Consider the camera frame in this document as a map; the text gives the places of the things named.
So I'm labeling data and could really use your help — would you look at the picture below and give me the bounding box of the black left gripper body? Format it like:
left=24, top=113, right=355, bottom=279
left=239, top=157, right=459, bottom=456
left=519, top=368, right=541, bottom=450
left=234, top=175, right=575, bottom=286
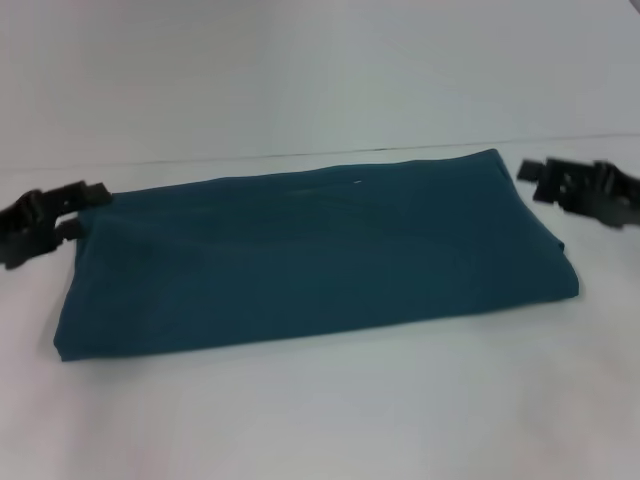
left=0, top=188, right=67, bottom=272

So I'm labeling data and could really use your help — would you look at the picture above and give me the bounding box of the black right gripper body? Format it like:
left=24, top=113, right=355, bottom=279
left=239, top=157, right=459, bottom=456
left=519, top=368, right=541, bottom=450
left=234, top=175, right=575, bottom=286
left=544, top=157, right=640, bottom=232

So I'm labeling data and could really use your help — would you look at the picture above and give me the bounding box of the teal blue shirt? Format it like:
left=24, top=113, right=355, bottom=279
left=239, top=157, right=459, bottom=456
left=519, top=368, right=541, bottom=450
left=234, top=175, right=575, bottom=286
left=53, top=147, right=584, bottom=364

